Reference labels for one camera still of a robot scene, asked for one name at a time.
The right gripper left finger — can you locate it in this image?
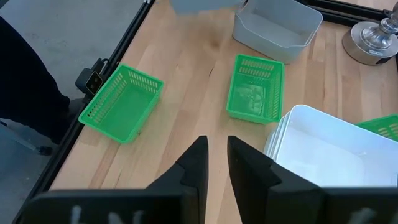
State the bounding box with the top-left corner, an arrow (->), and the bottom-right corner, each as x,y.
14,135 -> 209,224

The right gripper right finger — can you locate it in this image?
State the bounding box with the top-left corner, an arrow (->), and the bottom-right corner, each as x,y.
227,135 -> 398,224

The white plastic basket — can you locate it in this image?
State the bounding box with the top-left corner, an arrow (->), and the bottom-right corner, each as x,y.
273,104 -> 398,188
263,116 -> 285,156
267,108 -> 295,162

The green plastic basket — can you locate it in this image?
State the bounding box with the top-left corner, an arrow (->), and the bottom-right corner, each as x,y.
226,54 -> 285,125
78,63 -> 165,144
356,114 -> 398,142

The grey plastic basket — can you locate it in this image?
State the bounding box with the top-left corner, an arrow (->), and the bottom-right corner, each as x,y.
232,0 -> 324,65

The grey leg with caster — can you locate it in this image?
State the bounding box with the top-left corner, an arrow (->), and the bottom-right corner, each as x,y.
0,120 -> 53,156

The white shade table lamp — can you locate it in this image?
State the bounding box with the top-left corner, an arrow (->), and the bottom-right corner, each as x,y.
341,1 -> 398,67

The person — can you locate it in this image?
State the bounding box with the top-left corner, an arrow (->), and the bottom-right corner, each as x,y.
0,15 -> 71,144

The small black table camera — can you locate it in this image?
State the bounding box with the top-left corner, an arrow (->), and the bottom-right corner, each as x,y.
75,58 -> 110,96

